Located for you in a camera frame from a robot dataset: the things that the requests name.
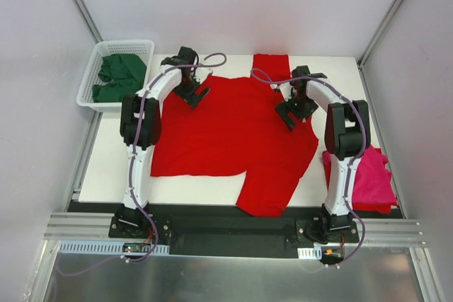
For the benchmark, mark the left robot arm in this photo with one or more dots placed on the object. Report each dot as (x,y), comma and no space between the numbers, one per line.
(141,127)

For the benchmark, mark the white plastic basket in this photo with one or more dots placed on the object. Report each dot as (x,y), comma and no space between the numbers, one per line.
(142,48)

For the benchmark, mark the folded pink t shirt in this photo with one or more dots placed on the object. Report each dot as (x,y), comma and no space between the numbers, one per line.
(340,178)

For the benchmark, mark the green t shirt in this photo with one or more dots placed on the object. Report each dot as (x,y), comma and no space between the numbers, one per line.
(121,74)

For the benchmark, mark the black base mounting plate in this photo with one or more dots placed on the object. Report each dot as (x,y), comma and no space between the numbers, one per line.
(220,231)

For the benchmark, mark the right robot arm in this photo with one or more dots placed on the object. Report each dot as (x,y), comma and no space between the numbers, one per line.
(346,138)

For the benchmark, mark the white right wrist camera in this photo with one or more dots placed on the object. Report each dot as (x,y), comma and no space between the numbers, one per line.
(278,88)

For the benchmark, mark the right aluminium frame post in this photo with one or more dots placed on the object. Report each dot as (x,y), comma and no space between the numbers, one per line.
(381,29)

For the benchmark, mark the red t shirt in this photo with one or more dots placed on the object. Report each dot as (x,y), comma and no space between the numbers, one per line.
(235,129)
(372,188)

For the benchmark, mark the white cable duct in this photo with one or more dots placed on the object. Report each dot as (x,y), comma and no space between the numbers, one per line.
(314,253)
(91,247)

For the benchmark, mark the left white cable duct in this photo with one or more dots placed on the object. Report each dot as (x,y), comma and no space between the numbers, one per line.
(91,247)

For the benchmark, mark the right white cable duct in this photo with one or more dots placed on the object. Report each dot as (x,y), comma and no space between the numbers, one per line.
(314,253)

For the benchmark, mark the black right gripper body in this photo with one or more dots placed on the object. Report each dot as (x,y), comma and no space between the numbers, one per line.
(295,112)

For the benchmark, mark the folded red t shirt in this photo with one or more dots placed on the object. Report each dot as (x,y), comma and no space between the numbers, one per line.
(372,188)

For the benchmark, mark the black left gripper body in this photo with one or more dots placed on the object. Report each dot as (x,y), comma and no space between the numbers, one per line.
(191,93)

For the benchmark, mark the aluminium front rail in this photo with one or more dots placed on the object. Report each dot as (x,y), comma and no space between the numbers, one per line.
(91,221)

